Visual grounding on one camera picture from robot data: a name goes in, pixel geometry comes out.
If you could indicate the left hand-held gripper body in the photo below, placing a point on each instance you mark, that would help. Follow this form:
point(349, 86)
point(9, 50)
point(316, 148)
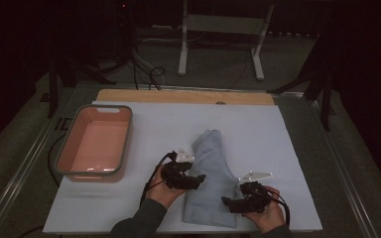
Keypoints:
point(173, 175)

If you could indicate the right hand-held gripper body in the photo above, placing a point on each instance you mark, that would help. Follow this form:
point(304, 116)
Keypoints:
point(258, 198)

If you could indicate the light blue knit garment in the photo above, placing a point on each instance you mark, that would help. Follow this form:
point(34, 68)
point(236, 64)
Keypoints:
point(211, 172)

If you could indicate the pink basket with grey rim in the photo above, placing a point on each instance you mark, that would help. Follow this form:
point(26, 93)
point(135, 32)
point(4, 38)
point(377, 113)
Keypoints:
point(96, 145)

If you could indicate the person's right hand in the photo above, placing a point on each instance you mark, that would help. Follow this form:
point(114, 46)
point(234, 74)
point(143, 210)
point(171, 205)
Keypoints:
point(268, 216)

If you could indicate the person's left hand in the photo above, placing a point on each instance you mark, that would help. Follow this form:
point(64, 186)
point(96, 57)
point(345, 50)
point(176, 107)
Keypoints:
point(163, 195)

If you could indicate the white table mat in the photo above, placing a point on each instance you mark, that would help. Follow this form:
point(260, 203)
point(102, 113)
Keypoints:
point(261, 132)

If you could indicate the black tripod stand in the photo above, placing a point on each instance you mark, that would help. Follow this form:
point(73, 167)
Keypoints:
point(54, 86)
point(325, 99)

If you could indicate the white metal stand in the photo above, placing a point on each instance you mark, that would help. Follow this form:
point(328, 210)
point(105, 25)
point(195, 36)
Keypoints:
point(223, 24)

